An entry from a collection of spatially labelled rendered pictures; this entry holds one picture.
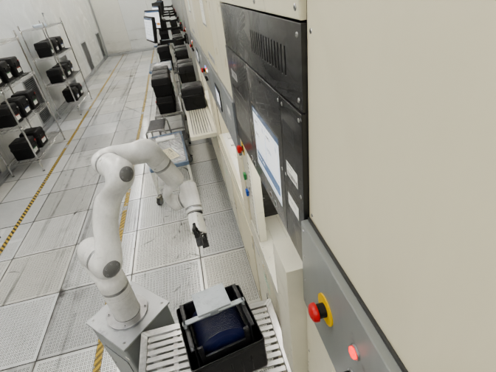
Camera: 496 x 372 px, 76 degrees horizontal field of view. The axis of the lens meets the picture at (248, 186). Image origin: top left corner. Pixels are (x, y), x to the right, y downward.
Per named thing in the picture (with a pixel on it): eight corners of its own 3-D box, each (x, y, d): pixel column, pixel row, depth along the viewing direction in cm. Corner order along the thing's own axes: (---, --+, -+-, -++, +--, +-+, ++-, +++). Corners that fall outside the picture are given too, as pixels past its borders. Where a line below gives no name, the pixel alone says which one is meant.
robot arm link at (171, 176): (137, 181, 140) (175, 215, 162) (170, 167, 137) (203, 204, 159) (139, 166, 146) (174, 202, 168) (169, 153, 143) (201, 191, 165)
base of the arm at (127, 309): (99, 319, 150) (83, 294, 140) (130, 289, 163) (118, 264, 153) (125, 337, 140) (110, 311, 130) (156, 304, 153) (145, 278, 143)
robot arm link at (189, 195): (180, 209, 155) (197, 203, 154) (174, 185, 160) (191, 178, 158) (188, 212, 163) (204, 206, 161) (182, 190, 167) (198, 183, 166)
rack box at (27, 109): (27, 117, 467) (18, 100, 453) (7, 121, 464) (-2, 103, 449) (35, 111, 492) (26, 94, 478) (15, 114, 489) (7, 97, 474)
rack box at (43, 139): (43, 147, 495) (35, 132, 481) (25, 150, 493) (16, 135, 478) (50, 139, 521) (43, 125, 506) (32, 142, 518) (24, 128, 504)
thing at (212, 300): (242, 315, 142) (232, 266, 125) (260, 356, 126) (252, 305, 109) (190, 337, 136) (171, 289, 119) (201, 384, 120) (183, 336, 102)
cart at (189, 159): (156, 167, 435) (145, 135, 409) (193, 159, 443) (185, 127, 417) (158, 207, 355) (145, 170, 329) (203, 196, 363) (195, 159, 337)
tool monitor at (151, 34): (148, 48, 405) (140, 16, 385) (187, 42, 411) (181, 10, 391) (147, 53, 371) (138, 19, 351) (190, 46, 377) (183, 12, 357)
